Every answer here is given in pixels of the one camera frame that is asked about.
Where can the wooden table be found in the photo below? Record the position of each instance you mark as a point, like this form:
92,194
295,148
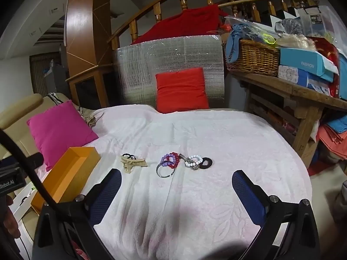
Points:
303,92

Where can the metal hair clip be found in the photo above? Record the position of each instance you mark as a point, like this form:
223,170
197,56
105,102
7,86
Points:
183,157

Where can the stack of folded clothes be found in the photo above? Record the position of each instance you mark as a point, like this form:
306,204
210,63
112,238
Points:
333,138

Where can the silver foil mat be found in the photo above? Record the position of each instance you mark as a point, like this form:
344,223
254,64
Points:
135,73

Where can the beige sofa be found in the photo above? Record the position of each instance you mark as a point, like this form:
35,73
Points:
16,113

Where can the striped cloth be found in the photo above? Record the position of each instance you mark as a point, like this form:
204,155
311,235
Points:
55,98

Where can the beige tasselled cloth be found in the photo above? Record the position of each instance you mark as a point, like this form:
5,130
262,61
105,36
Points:
90,117

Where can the red cloth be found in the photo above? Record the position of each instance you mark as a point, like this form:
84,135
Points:
184,24

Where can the blue cloth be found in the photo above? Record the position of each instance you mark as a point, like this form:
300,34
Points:
233,43

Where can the wicker basket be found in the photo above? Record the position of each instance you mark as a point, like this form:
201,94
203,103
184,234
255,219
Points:
252,57

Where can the person's left hand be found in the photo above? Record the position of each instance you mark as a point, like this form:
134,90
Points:
9,219

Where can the orange box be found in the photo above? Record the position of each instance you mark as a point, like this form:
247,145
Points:
67,168

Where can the pink cushion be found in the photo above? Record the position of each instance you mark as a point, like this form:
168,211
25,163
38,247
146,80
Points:
59,130

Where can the silver bangle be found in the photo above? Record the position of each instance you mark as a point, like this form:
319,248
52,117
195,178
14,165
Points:
158,171

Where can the brown wooden column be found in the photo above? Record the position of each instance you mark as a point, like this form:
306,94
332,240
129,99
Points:
84,32

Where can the red patterned bag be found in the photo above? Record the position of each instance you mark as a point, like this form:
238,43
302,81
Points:
329,51

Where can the white patterned box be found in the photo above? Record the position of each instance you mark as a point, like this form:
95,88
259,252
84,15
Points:
292,75

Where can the red cushion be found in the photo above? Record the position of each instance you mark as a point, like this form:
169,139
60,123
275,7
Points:
181,89

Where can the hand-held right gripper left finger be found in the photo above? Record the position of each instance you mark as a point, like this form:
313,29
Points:
105,192

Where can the pale pink blanket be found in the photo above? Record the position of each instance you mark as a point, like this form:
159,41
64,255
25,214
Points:
217,140

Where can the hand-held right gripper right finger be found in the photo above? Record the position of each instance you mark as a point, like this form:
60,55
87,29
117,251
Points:
249,195

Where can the blue cardboard box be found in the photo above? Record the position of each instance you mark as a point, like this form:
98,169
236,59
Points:
306,62

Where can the beige hair claw clip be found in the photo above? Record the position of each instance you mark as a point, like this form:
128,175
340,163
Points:
132,164

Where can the clear plastic bag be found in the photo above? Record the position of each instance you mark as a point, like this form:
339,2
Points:
317,19

